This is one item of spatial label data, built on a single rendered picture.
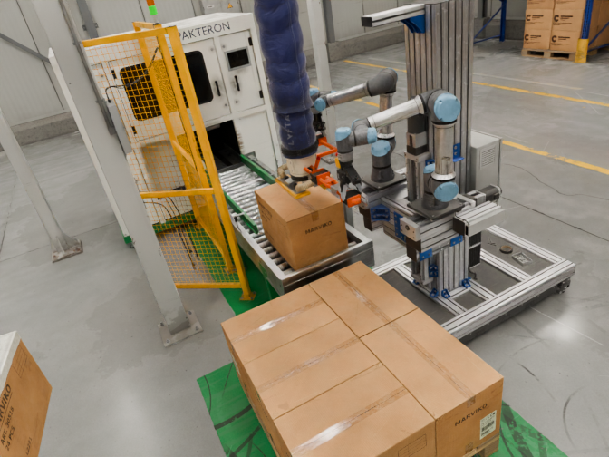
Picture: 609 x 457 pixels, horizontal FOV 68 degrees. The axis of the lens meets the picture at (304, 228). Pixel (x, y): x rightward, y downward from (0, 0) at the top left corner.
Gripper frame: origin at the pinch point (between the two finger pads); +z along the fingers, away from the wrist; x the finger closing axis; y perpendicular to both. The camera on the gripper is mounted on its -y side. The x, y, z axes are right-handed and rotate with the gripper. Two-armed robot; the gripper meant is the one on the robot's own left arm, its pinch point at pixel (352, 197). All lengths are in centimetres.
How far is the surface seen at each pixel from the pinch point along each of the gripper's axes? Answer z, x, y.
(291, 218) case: 30, 17, 53
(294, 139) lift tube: -20, 7, 52
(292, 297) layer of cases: 70, 34, 31
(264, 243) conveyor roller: 70, 27, 103
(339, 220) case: 43, -14, 52
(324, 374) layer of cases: 70, 43, -34
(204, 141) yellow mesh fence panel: -12, 47, 119
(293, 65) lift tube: -59, 1, 49
